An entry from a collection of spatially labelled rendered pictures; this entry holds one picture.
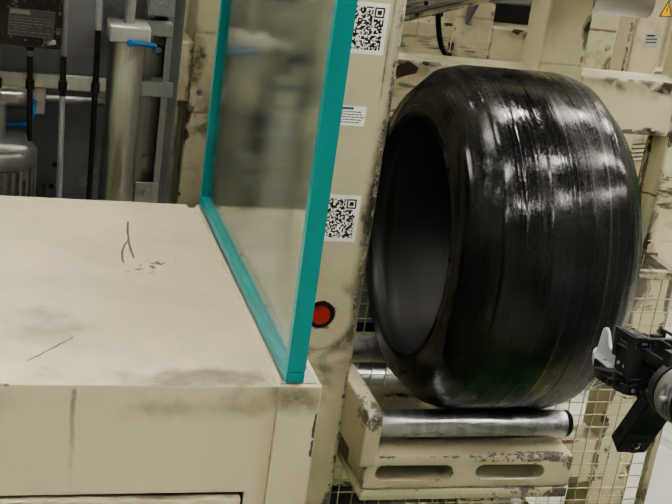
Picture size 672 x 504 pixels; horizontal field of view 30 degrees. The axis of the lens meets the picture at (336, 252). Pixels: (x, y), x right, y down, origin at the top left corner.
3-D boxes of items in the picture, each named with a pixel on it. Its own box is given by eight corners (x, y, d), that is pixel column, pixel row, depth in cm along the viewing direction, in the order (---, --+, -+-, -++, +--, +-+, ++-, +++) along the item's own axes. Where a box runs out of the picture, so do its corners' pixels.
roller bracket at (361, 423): (358, 469, 194) (367, 413, 190) (300, 357, 229) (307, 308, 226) (378, 469, 194) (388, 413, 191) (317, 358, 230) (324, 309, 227)
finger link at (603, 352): (603, 317, 177) (635, 337, 168) (596, 357, 178) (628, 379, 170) (583, 317, 176) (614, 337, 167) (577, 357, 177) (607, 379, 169)
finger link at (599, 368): (615, 356, 173) (647, 377, 165) (614, 368, 174) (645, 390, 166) (585, 356, 172) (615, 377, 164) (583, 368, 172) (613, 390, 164)
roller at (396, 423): (362, 409, 200) (363, 438, 200) (371, 407, 196) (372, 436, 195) (561, 410, 210) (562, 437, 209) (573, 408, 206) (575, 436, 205)
